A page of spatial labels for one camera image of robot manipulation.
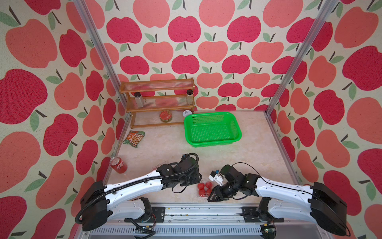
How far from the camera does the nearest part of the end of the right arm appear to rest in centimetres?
61

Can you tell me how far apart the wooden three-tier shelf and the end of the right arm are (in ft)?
1.70

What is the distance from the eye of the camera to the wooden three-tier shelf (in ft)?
3.36

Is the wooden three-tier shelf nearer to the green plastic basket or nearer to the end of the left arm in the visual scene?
the green plastic basket
